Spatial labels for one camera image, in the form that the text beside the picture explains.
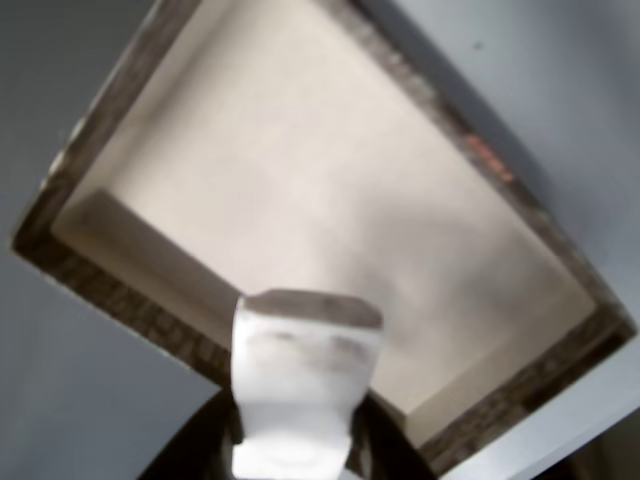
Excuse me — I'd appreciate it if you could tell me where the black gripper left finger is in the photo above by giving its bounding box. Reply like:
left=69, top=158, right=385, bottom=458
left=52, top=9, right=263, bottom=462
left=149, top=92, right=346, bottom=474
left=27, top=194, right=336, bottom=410
left=133, top=389, right=244, bottom=480

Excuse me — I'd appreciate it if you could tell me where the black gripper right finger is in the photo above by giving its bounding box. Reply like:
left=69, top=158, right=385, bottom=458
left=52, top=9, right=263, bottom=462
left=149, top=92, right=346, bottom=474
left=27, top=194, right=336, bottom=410
left=344, top=392, right=437, bottom=480

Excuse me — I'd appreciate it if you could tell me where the small white block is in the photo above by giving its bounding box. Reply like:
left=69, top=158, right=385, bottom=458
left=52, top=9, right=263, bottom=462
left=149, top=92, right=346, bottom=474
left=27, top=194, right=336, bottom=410
left=230, top=288, right=385, bottom=480

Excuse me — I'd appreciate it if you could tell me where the patterned open cardboard box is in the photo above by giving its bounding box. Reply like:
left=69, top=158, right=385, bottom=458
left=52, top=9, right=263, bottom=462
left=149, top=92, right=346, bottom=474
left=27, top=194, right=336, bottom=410
left=10, top=0, right=639, bottom=476

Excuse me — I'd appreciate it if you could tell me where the grey table mat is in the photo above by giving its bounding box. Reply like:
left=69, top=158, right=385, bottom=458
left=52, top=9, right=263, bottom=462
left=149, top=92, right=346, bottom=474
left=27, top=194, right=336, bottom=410
left=0, top=0, right=224, bottom=480

